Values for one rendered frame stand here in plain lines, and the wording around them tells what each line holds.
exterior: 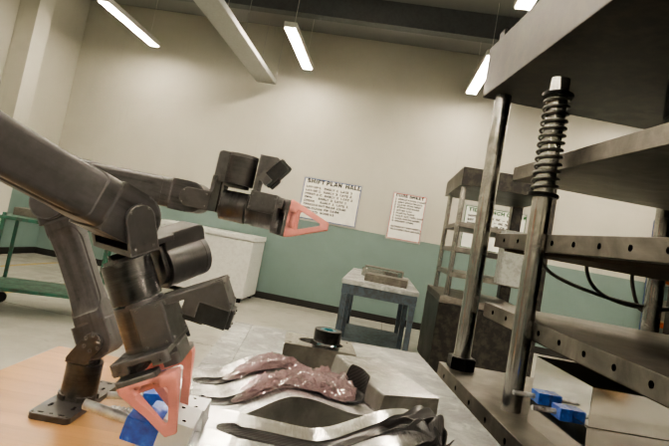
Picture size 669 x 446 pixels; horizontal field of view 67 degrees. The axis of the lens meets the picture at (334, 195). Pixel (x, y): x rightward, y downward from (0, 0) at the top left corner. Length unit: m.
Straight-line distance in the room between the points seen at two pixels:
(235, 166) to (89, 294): 0.35
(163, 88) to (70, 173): 8.40
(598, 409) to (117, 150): 8.37
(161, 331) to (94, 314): 0.42
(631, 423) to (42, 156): 1.22
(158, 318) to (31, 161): 0.21
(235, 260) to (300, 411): 6.37
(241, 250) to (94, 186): 6.70
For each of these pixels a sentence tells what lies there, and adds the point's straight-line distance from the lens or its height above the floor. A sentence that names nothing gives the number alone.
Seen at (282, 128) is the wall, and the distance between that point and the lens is 8.19.
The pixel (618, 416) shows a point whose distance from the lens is 1.34.
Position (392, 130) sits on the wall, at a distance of 8.03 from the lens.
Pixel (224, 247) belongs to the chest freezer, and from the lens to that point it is 7.32.
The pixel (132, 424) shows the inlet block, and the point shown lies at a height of 0.93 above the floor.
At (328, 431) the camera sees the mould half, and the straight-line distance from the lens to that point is 0.85.
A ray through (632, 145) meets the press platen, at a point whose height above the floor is 1.51.
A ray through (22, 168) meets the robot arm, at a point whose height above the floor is 1.19.
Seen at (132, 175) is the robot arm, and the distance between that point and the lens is 1.01.
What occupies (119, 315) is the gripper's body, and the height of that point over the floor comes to 1.05.
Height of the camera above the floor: 1.18
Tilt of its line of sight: 4 degrees up
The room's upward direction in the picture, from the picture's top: 10 degrees clockwise
